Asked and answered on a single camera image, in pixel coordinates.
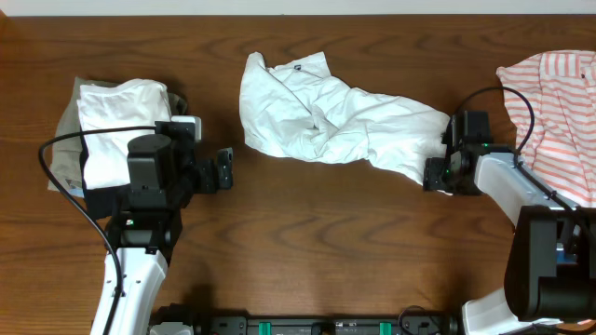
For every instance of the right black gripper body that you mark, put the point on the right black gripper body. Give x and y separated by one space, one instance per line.
439 175

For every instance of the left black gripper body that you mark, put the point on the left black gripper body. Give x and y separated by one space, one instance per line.
204 181

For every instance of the white t-shirt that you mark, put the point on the white t-shirt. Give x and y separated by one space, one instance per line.
300 110

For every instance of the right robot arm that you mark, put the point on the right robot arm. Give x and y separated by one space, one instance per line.
550 275

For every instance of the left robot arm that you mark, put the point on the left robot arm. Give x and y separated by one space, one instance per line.
164 175

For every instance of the folded white shirt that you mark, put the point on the folded white shirt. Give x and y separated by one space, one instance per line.
122 113

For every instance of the folded black garment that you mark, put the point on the folded black garment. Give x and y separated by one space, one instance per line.
102 202

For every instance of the light blue folded garment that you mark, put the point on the light blue folded garment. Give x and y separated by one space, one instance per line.
76 192

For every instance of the red white striped shirt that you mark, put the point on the red white striped shirt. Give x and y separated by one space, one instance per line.
560 87

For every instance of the folded olive garment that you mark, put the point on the folded olive garment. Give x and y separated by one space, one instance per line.
65 154

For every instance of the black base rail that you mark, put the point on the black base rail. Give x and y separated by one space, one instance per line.
177 319

